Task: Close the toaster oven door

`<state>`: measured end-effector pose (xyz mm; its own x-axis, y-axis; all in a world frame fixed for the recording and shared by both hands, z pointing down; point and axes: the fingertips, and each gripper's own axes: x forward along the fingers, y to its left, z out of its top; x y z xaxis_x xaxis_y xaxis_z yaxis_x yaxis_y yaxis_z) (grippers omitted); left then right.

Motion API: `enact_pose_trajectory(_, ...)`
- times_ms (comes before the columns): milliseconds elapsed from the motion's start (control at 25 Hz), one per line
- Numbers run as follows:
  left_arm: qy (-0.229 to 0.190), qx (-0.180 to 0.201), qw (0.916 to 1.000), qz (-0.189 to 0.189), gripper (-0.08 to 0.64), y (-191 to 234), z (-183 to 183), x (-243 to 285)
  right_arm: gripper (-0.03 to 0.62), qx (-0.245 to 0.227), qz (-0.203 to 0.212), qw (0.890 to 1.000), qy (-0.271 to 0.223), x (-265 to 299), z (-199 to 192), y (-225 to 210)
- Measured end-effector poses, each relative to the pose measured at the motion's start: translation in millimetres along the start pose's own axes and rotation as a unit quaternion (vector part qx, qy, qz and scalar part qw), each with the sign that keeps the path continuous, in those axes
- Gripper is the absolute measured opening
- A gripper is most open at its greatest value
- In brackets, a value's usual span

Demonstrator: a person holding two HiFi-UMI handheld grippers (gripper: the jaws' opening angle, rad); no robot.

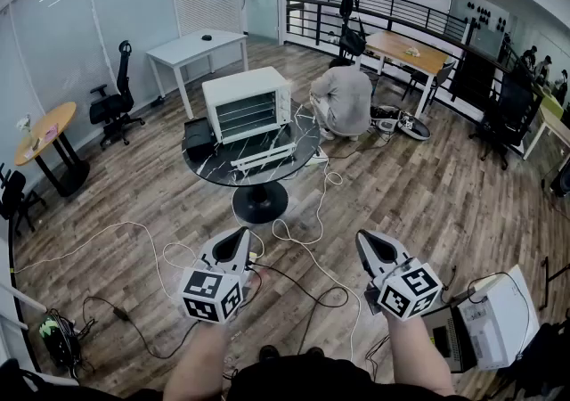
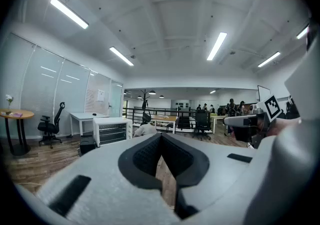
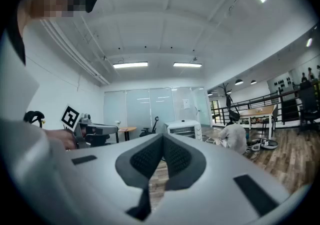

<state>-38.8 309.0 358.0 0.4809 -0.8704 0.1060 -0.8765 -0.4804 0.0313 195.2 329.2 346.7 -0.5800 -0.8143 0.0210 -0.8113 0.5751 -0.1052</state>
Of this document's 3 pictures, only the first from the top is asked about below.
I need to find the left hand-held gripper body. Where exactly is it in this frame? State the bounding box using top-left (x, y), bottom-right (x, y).
top-left (179, 254), bottom-right (257, 325)

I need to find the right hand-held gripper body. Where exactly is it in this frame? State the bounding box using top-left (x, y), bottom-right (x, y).
top-left (364, 258), bottom-right (444, 323)

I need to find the white glass oven door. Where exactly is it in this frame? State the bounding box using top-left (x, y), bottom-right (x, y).
top-left (221, 125), bottom-right (298, 176)

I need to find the person's right forearm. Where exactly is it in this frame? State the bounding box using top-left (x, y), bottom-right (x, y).
top-left (384, 312), bottom-right (459, 398)

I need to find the person's left forearm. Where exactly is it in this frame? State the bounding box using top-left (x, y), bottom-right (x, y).
top-left (162, 321), bottom-right (229, 401)

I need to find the white toaster oven housing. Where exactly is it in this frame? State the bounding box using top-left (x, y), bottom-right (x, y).
top-left (201, 65), bottom-right (293, 145)

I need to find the black marble round table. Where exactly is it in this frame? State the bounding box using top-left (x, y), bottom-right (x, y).
top-left (181, 111), bottom-right (322, 225)

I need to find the black rectangular box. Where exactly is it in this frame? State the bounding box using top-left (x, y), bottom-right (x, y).
top-left (183, 118), bottom-right (217, 163)

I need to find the black oval board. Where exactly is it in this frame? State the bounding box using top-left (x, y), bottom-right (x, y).
top-left (396, 110), bottom-right (433, 143)

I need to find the person's black clothing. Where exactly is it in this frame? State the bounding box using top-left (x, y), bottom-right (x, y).
top-left (224, 344), bottom-right (474, 401)

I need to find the green black device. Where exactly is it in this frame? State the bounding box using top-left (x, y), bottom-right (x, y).
top-left (37, 308), bottom-right (84, 370)

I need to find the black headrest office chair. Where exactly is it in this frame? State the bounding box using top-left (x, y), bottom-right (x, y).
top-left (88, 39), bottom-right (146, 151)

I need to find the black dining chair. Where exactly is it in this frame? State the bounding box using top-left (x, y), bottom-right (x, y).
top-left (403, 58), bottom-right (458, 111)

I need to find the rectangular wooden white-legged table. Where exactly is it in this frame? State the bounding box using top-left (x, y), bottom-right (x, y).
top-left (355, 29), bottom-right (452, 119)

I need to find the green white desk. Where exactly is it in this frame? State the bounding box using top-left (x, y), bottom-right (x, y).
top-left (522, 93), bottom-right (570, 162)

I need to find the white rectangular desk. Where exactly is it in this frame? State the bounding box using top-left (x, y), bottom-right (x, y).
top-left (145, 29), bottom-right (249, 120)

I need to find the black hanging bag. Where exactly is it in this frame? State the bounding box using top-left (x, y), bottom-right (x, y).
top-left (339, 18), bottom-right (369, 57)

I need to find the small white flower vase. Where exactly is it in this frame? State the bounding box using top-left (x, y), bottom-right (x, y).
top-left (16, 113), bottom-right (37, 143)

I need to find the black metal railing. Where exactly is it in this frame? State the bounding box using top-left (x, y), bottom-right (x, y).
top-left (284, 0), bottom-right (545, 124)

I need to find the long white cable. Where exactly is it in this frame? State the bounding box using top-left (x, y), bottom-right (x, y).
top-left (10, 220), bottom-right (268, 302)
top-left (270, 157), bottom-right (363, 363)

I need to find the black cable with adapter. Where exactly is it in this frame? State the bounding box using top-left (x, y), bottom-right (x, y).
top-left (81, 261), bottom-right (351, 361)

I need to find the round wooden pedestal table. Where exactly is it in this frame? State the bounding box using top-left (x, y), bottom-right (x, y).
top-left (13, 101), bottom-right (92, 199)

